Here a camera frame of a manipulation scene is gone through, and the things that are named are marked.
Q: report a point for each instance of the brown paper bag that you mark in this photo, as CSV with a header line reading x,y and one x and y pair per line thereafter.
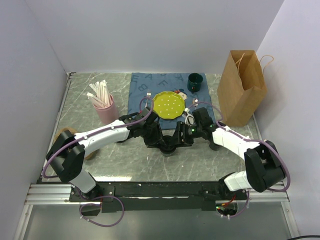
x,y
241,88

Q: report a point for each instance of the blue alphabet placemat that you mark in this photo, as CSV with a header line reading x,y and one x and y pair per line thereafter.
x,y
165,82

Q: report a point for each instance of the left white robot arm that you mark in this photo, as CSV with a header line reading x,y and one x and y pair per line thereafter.
x,y
68,152

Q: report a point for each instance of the white wrapped straws bundle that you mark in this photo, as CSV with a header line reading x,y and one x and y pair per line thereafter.
x,y
101,97

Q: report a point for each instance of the black cup stack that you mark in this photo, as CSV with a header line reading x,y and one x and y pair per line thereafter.
x,y
215,147

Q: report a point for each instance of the dark transparent coffee cup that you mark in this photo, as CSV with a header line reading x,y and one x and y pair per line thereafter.
x,y
167,154

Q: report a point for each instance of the black coffee cup lid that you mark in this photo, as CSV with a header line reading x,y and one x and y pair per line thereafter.
x,y
169,148

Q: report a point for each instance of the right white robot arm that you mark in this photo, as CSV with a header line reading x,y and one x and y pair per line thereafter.
x,y
264,167

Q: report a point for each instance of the yellow dotted plate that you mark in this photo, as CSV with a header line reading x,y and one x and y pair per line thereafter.
x,y
168,105

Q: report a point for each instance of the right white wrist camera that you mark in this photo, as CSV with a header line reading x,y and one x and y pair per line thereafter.
x,y
189,118

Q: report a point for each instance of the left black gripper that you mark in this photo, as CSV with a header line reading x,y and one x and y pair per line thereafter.
x,y
157,138

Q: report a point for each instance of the dark green mug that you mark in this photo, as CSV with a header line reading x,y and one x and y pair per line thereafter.
x,y
194,82

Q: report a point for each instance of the small cartoon figurine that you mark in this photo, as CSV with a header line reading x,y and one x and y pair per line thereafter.
x,y
181,93

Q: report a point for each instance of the pink straw holder cup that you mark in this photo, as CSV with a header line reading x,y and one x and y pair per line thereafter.
x,y
108,114

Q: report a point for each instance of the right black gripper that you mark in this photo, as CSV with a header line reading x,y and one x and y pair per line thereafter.
x,y
177,139

